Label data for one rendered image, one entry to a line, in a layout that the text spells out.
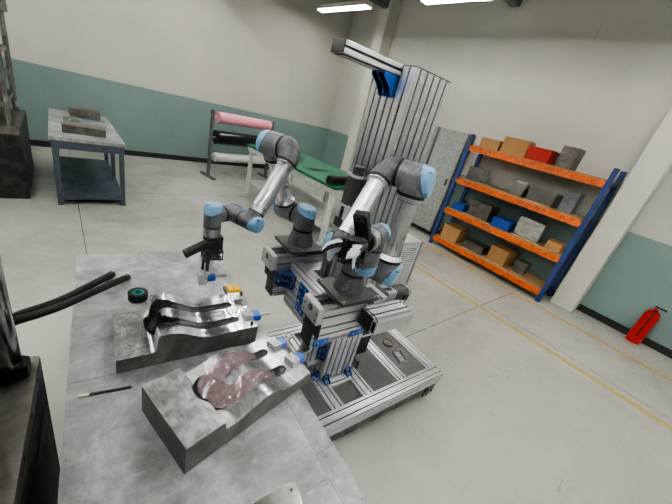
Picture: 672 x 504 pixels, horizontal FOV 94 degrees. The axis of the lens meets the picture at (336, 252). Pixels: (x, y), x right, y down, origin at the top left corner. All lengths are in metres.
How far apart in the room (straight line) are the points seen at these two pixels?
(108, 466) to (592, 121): 6.10
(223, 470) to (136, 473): 0.22
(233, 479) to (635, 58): 6.15
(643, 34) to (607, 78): 0.54
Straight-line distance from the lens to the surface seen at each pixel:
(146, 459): 1.16
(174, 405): 1.12
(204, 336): 1.35
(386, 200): 1.62
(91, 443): 1.22
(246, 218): 1.44
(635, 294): 5.92
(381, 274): 1.36
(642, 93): 6.04
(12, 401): 1.41
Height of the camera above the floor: 1.78
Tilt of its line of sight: 23 degrees down
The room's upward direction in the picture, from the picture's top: 15 degrees clockwise
